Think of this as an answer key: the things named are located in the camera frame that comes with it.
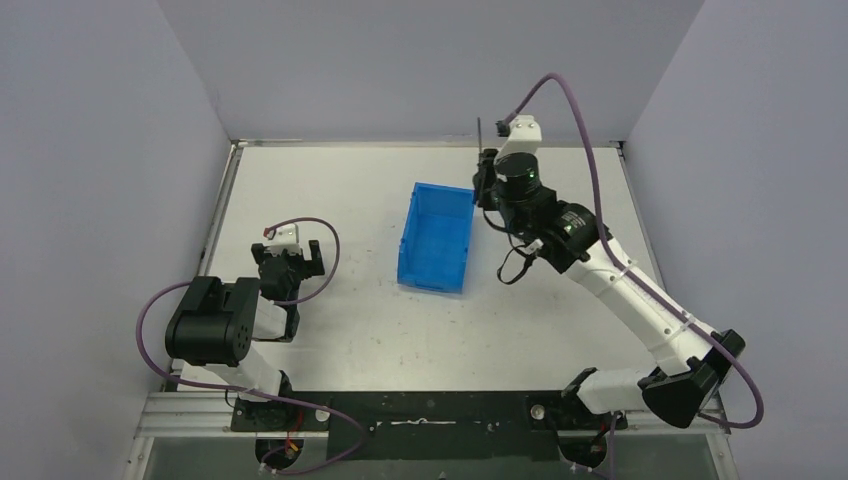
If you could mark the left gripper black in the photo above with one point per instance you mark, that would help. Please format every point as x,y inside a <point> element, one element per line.
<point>291,263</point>

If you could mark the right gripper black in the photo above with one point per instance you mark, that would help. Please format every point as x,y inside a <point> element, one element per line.
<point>487,198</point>

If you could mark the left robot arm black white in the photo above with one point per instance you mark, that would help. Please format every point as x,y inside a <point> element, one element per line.
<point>217,325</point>

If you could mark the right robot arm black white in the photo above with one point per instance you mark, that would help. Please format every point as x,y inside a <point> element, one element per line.
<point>691,358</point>

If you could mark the blue plastic bin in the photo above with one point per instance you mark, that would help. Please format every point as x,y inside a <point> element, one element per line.
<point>434,246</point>

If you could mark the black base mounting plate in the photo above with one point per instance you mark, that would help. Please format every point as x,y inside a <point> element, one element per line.
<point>434,425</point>

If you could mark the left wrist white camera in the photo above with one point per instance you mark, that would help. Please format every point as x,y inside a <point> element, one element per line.
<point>283,240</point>

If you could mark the wrist white camera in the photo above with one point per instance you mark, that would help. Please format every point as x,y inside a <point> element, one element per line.
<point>522,134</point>
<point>283,240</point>

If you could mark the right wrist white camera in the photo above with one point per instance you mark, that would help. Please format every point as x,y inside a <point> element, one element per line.
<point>522,134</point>

